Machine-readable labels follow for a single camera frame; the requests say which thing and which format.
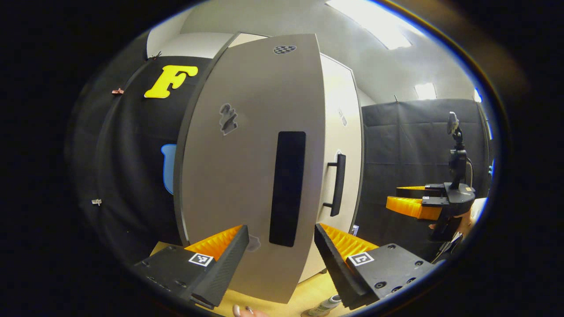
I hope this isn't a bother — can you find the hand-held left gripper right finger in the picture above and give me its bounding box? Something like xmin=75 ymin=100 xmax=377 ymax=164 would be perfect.
xmin=314 ymin=223 xmax=437 ymax=310

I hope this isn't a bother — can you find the grey cabinet door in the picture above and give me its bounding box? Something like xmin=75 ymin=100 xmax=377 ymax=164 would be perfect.
xmin=173 ymin=33 xmax=332 ymax=304
xmin=300 ymin=53 xmax=365 ymax=283

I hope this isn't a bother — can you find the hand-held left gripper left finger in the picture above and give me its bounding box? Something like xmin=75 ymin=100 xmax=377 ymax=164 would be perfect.
xmin=134 ymin=225 xmax=250 ymax=310

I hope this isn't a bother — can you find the black backdrop cloth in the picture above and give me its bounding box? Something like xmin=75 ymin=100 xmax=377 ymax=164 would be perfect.
xmin=66 ymin=31 xmax=212 ymax=265
xmin=355 ymin=98 xmax=494 ymax=260

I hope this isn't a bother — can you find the black door handle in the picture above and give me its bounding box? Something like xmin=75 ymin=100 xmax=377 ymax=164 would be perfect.
xmin=323 ymin=153 xmax=347 ymax=217
xmin=269 ymin=131 xmax=307 ymax=247

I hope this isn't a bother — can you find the small ceiling light panel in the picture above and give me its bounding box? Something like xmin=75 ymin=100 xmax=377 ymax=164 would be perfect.
xmin=414 ymin=83 xmax=438 ymax=100

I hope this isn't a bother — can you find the long ceiling light panel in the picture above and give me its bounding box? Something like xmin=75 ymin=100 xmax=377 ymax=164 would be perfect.
xmin=326 ymin=0 xmax=413 ymax=50

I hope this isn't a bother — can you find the white plastic bottle green label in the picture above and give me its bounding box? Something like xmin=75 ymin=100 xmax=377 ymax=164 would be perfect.
xmin=307 ymin=294 xmax=342 ymax=317

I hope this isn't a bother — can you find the black right door handle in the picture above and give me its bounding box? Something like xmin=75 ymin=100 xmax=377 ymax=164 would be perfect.
xmin=323 ymin=153 xmax=347 ymax=217

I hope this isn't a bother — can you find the black left door handle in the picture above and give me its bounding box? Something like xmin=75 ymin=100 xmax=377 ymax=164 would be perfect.
xmin=269 ymin=131 xmax=307 ymax=247

